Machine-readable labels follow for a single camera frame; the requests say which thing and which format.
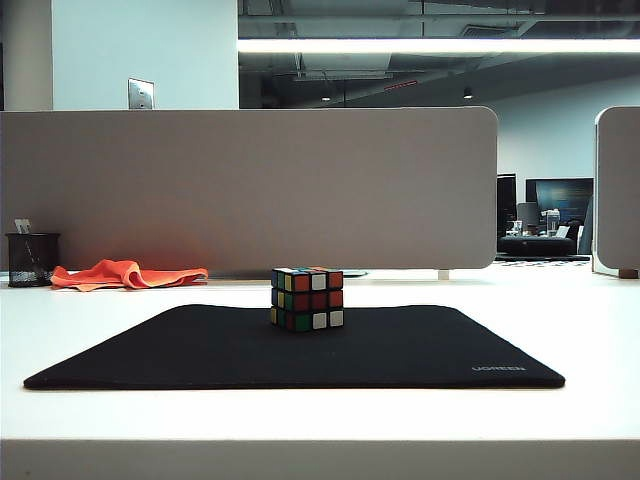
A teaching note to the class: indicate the multicoloured puzzle cube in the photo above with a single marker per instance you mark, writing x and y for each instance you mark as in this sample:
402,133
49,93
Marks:
310,300

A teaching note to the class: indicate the black mouse pad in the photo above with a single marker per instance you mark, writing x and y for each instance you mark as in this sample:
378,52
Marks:
300,355

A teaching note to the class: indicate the wide grey desk divider panel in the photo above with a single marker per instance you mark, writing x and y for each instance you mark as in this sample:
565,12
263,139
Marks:
300,190

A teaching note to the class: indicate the red ceiling light strip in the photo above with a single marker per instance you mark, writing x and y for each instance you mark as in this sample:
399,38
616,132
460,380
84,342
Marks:
401,85

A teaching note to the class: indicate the dark computer monitor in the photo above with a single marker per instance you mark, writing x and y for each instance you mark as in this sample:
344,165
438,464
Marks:
506,200

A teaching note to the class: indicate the orange cloth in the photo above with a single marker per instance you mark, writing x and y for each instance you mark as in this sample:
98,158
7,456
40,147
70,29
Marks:
125,275

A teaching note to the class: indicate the black pendant ceiling lamp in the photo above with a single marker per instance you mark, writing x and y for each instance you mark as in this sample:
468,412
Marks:
467,93

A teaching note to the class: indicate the grey office chair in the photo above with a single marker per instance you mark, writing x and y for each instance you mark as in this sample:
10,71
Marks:
527,212

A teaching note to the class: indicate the white ceiling light strip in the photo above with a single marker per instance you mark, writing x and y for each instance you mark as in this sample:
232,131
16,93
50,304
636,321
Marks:
400,45

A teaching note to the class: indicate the clear water bottle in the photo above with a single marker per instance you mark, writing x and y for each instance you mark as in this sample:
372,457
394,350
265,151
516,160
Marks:
552,224

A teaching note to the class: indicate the lit computer monitor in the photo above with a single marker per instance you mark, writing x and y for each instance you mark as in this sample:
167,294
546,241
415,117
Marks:
560,192

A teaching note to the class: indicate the black mesh pen holder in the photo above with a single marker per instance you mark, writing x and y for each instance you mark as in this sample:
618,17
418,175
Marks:
30,260

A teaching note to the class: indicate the narrow grey desk divider panel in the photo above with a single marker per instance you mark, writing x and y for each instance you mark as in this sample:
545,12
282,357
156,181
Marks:
620,190

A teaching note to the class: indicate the brown divider foot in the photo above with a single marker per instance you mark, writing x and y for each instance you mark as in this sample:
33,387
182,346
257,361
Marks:
628,273

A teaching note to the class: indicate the white divider bracket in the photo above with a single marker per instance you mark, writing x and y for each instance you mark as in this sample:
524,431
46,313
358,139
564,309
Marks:
444,274

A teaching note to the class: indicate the metal wall plate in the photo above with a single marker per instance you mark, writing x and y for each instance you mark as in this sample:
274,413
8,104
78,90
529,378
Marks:
141,94

